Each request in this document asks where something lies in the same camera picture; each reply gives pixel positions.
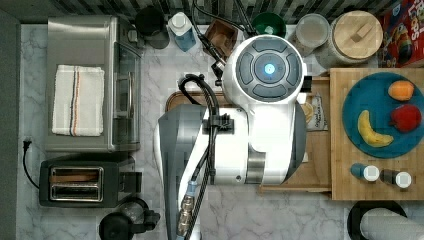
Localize brown wooden utensil box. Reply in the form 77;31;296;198
205;19;238;59

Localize black toaster power cable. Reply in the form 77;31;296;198
22;139;40;190

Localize red apple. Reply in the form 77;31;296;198
389;104;422;133

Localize blue shaker bottle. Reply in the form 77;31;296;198
350;163;380;182

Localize blue round plate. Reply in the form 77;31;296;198
342;72;424;158

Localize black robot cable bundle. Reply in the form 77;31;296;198
178;0;259;240

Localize orange fruit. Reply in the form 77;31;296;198
388;80;414;101

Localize wooden drawer with black handle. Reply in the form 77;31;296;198
257;75;332;195

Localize colourful cereal box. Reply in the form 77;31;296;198
379;0;424;68

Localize white striped folded towel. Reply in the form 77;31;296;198
52;65;105;137

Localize yellow banana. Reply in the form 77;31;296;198
357;110;394;148

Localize blue bottle white cap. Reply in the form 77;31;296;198
168;12;196;52

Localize black paper towel holder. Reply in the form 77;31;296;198
347;200;406;240

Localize glass jar clear lid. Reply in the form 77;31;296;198
289;13;330;57

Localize glass jar wooden lid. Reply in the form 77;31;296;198
315;10;383;68

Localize stainless steel toaster oven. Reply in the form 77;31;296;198
45;15;141;152

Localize glass french press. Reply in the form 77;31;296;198
99;197;160;240

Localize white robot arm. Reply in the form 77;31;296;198
154;35;307;240

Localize brown wooden toast slice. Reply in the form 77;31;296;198
49;175;98;183

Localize green mug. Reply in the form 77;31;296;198
252;12;286;38

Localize dark grey shaker bottle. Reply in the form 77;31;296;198
380;169;412;189

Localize black slot toaster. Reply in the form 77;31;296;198
39;157;142;208

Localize packet inside drawer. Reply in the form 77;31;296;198
301;93;328;131

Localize wooden cutting board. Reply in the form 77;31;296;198
165;91;232;111

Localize white paper towel roll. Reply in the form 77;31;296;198
360;208;424;240

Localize black round container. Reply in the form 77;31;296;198
135;6;170;49

